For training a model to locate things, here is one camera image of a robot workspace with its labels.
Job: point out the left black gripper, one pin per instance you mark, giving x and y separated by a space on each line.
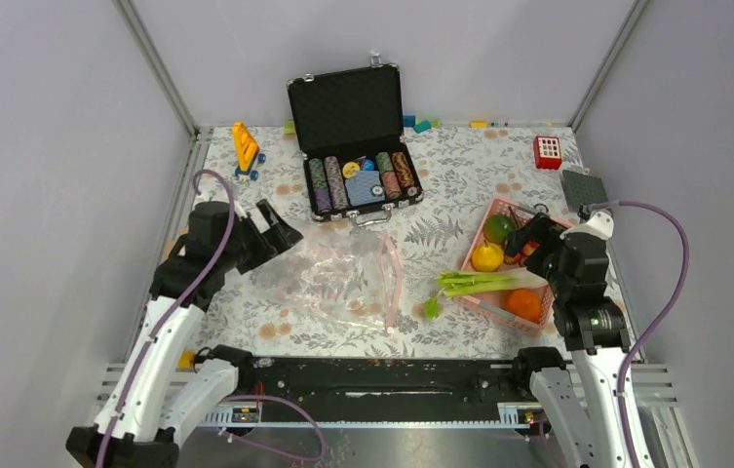
280 234

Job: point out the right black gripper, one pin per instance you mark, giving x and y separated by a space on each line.
542 229

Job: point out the clear pink zip bag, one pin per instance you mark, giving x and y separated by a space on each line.
350 277

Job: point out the green celery stalk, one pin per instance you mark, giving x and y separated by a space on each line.
460 282

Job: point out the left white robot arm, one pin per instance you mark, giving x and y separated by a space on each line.
139 426

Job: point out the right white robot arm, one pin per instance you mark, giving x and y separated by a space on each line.
589 401

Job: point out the yellow pear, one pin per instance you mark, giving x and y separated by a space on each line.
487 257

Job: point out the orange fruit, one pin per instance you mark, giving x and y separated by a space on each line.
525 304

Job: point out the pink plastic basket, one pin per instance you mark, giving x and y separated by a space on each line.
494 305

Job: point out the grey building baseplate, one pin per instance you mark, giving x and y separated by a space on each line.
582 190

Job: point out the yellow toy ladder cart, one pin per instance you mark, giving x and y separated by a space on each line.
248 153

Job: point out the blue card deck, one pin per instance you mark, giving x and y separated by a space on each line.
364 188

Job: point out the red grid block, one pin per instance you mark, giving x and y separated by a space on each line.
547 152

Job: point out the yellow poker chip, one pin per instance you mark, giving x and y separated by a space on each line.
350 169

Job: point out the black poker chip case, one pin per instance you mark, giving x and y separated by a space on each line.
353 115

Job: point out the floral tablecloth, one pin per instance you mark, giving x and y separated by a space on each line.
462 170

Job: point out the teal toy block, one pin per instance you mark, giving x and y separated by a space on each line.
422 126

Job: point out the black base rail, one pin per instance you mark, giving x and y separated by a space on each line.
378 391

